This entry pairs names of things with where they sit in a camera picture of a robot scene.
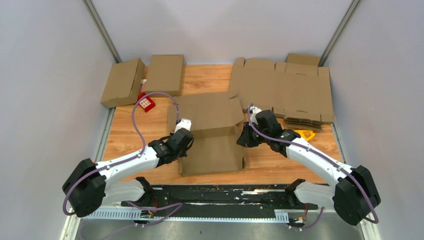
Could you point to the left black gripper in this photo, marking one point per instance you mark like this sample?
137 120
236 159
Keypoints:
185 152

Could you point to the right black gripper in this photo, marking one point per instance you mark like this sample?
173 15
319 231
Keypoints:
244 140

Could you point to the cardboard box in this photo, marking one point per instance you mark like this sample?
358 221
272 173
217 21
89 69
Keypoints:
165 74
216 123
123 84

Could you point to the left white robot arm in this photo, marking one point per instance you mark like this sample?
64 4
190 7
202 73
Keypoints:
91 185

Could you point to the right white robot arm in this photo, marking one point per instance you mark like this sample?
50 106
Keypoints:
349 191

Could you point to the folded cardboard box upright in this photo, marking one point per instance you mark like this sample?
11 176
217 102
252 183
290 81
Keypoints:
165 74

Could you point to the red plastic block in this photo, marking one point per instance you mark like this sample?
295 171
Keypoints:
146 103

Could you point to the yellow plastic wedge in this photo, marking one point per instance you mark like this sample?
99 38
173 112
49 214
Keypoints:
306 134

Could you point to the pink white small item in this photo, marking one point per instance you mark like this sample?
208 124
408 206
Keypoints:
142 86

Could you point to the stack of flat cardboard sheets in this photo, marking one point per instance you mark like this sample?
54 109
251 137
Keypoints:
297 90

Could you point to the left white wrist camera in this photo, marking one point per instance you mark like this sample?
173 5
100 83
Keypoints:
183 124

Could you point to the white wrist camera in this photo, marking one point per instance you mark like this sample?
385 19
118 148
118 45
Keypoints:
183 124
252 113

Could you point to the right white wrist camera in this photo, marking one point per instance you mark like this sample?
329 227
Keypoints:
252 113

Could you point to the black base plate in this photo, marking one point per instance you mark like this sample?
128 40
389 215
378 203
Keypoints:
245 201

